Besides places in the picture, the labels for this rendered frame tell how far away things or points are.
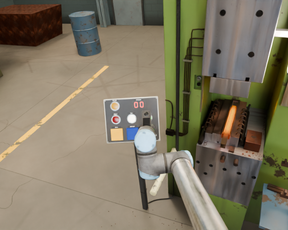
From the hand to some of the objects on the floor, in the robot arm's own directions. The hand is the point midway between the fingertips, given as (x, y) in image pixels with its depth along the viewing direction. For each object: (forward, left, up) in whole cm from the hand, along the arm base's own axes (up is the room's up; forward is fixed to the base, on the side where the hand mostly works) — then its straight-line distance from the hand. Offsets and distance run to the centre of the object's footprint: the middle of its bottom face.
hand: (147, 124), depth 134 cm
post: (+19, +9, -112) cm, 114 cm away
